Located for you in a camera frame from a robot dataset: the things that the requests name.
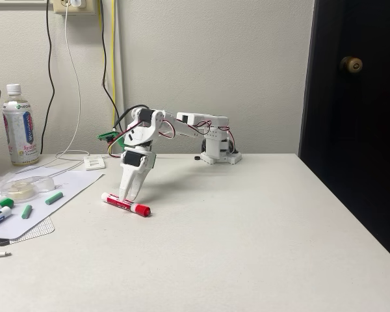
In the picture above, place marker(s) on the clear tape dispenser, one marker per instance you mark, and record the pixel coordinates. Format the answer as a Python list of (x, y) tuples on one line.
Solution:
[(26, 188)]

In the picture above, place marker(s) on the white switch plate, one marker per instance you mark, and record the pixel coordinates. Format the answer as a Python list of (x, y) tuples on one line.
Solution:
[(94, 163)]

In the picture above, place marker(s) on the dark door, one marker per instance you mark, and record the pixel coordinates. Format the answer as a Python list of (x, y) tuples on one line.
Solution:
[(360, 146)]

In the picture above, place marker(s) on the jasmine tea plastic bottle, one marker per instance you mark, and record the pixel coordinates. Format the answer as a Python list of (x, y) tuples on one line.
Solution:
[(19, 130)]

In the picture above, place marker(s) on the green Expo marker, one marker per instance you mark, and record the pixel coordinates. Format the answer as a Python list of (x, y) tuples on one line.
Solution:
[(1, 203)]

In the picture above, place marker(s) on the green chalk stick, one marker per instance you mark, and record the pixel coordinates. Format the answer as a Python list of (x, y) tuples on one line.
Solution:
[(26, 212), (54, 198)]

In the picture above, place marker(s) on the brass door knob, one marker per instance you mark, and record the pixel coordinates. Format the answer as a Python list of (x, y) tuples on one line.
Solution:
[(351, 64)]

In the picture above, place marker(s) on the white paper sheet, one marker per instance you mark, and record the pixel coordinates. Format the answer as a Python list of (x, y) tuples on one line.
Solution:
[(71, 185)]

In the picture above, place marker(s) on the white wall conduit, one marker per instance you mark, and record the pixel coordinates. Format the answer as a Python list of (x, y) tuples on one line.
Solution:
[(120, 65)]

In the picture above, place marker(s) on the white charger plug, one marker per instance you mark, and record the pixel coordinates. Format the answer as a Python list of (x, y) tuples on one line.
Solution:
[(78, 3)]

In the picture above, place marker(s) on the small black card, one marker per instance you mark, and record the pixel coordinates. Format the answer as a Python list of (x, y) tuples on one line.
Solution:
[(2, 242)]

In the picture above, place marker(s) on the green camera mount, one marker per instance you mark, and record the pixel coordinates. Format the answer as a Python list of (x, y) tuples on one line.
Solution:
[(105, 136)]

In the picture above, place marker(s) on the red Expo marker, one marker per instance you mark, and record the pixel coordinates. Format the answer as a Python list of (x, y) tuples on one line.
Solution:
[(139, 208)]

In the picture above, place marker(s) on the beige wall outlet plate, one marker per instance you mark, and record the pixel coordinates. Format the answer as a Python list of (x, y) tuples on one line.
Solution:
[(60, 8)]

